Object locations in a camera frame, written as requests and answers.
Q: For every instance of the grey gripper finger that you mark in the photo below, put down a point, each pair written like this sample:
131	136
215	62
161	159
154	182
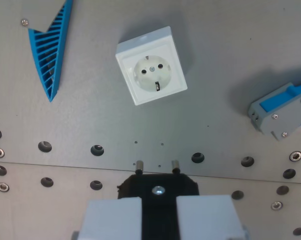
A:
208	217
113	220

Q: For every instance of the black two-pin plug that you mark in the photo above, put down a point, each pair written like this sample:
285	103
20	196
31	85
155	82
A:
159	185

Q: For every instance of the grey and blue connector block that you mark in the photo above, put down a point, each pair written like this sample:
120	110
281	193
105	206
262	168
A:
280	110

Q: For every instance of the blue ribbed plastic wedge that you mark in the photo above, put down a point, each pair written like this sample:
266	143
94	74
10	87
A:
49	52

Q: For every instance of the small silver plate screw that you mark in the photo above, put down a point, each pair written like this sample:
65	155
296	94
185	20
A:
24	22

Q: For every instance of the white wall socket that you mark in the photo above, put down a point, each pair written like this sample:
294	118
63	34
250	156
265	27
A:
150	67

